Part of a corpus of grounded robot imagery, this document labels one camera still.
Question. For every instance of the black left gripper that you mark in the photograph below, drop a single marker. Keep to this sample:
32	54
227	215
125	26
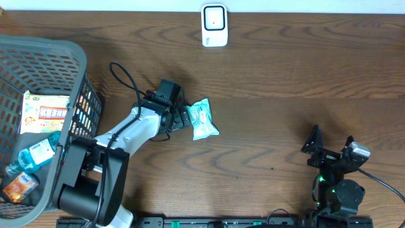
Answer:
179	115

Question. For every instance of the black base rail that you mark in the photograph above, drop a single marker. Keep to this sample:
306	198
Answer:
158	222

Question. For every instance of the grey plastic shopping basket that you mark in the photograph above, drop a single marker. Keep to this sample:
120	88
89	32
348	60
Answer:
46	67

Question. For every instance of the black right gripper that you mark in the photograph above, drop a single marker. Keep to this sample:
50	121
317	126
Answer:
326	156

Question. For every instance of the teal wet wipes pack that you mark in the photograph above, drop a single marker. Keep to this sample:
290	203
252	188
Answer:
201	120

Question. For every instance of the yellow tissue pack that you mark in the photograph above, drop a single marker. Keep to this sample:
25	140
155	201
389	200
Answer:
43	113

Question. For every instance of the orange small tissue packet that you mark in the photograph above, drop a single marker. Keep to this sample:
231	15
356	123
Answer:
20	187

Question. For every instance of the blue mouthwash bottle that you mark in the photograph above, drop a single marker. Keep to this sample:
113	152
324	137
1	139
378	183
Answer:
39	150

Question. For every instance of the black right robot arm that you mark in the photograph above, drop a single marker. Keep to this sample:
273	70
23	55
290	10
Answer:
337	196

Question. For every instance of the white barcode scanner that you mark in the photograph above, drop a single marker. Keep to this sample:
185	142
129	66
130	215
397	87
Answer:
214	25

